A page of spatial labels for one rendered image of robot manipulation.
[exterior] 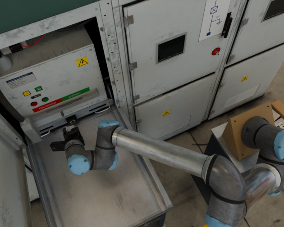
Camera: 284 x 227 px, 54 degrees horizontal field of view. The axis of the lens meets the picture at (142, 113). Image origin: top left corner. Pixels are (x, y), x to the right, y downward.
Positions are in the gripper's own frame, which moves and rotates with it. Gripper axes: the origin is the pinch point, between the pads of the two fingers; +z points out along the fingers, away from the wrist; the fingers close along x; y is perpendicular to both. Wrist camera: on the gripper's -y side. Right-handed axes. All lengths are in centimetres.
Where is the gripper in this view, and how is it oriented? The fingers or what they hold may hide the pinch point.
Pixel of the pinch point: (65, 129)
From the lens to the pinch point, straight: 156.1
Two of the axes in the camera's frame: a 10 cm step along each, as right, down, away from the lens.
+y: 9.1, -3.9, 1.8
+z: -3.4, -4.2, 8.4
